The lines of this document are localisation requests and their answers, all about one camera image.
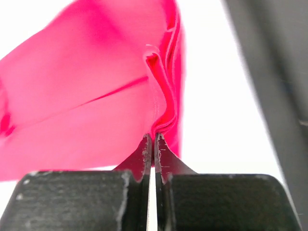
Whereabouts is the red t shirt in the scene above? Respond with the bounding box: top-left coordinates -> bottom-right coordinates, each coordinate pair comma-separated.
0,0 -> 185,181

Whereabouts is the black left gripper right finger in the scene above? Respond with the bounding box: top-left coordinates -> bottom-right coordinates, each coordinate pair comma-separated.
154,134 -> 302,231

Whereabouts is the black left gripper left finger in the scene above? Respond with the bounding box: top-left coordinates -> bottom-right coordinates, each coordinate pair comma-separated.
0,135 -> 152,231

